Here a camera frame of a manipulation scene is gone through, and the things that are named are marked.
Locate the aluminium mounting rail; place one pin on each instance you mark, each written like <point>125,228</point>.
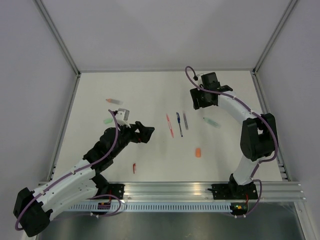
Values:
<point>176,191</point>

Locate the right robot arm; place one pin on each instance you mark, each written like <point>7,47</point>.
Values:
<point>258,139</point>

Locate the orange highlighter cap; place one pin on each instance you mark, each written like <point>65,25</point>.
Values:
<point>198,153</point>

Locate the green highlighter pen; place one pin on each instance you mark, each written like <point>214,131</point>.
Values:
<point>211,122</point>

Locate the left aluminium frame post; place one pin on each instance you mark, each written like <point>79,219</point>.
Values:
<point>42,9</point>

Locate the white slotted cable duct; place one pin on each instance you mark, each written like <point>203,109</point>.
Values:
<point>156,207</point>

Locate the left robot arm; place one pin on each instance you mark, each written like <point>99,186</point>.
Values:
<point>35,209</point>

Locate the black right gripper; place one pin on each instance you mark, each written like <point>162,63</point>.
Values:
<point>195,94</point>

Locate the orange highlighter pen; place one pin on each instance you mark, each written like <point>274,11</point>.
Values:
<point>114,101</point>

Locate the green highlighter cap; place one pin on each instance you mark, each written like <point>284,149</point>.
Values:
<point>108,121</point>

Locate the purple grey marker pen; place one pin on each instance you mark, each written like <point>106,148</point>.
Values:
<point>185,121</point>

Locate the blue gel pen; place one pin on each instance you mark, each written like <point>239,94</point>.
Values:
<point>179,124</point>

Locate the aluminium frame post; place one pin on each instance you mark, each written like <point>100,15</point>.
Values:
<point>42,9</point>
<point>275,34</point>

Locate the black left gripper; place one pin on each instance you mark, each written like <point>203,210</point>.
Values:
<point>144,134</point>

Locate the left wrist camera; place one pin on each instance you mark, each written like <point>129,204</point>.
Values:
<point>122,116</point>

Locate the red pen cap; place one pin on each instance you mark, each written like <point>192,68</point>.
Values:
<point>134,168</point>

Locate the right aluminium frame post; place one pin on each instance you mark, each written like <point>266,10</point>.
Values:
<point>275,34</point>

